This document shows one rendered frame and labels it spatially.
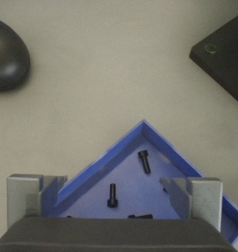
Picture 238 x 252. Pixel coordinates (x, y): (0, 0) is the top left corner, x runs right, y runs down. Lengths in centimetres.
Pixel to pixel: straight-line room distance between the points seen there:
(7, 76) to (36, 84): 3
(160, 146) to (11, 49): 13
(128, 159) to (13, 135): 9
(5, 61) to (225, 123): 18
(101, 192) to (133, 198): 2
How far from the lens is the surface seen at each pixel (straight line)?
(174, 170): 24
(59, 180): 16
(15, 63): 26
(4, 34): 27
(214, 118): 27
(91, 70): 28
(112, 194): 22
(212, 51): 29
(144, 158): 23
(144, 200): 23
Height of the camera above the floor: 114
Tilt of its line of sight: 63 degrees down
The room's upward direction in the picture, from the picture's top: 4 degrees clockwise
